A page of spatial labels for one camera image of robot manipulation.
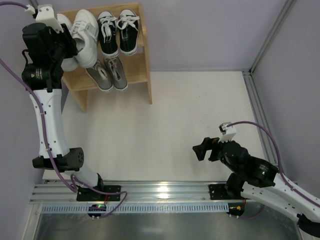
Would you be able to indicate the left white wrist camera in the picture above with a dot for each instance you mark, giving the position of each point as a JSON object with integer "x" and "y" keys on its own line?
{"x": 45, "y": 14}

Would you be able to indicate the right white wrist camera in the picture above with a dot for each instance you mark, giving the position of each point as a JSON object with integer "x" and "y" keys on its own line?
{"x": 227, "y": 131}

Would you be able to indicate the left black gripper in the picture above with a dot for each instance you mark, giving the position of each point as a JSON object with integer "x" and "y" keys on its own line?
{"x": 69, "y": 40}

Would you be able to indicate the grey canvas sneaker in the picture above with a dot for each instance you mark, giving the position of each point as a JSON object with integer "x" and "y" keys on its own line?
{"x": 116, "y": 70}
{"x": 100, "y": 77}

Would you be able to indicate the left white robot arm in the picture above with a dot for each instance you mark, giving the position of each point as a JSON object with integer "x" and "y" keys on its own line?
{"x": 43, "y": 78}

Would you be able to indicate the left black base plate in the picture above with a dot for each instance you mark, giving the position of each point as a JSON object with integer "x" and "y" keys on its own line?
{"x": 112, "y": 192}

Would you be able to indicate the white sneaker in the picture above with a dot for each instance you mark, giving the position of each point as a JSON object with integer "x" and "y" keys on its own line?
{"x": 68, "y": 64}
{"x": 85, "y": 31}

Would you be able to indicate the grey slotted cable duct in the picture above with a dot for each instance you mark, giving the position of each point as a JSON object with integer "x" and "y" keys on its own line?
{"x": 137, "y": 208}

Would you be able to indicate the right corner aluminium post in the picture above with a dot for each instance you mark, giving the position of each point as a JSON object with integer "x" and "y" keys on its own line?
{"x": 275, "y": 28}

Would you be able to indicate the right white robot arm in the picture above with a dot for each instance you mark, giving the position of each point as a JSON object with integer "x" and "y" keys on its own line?
{"x": 257, "y": 179}

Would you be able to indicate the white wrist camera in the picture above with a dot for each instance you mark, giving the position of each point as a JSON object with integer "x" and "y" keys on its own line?
{"x": 45, "y": 14}
{"x": 227, "y": 131}

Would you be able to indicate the wooden two-tier shoe shelf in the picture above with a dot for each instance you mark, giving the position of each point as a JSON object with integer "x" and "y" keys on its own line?
{"x": 136, "y": 67}

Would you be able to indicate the corner aluminium post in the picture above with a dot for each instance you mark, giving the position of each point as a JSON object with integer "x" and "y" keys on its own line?
{"x": 275, "y": 28}
{"x": 34, "y": 4}

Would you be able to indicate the left corner aluminium post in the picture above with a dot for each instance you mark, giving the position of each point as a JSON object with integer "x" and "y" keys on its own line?
{"x": 34, "y": 4}

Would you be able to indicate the aluminium mounting rail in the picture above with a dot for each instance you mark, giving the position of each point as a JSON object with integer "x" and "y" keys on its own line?
{"x": 54, "y": 191}

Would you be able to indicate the right aluminium frame rail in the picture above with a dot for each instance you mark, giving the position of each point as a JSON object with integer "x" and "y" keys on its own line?
{"x": 260, "y": 118}

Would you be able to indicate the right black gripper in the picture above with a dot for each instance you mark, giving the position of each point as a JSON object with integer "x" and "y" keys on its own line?
{"x": 214, "y": 151}

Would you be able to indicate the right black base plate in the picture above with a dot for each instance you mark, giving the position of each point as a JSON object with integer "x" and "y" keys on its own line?
{"x": 217, "y": 191}

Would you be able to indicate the black canvas sneaker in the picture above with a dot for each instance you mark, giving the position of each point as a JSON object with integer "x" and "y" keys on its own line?
{"x": 107, "y": 24}
{"x": 128, "y": 24}

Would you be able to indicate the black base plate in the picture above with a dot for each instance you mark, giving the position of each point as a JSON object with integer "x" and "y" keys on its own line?
{"x": 112, "y": 192}
{"x": 217, "y": 191}

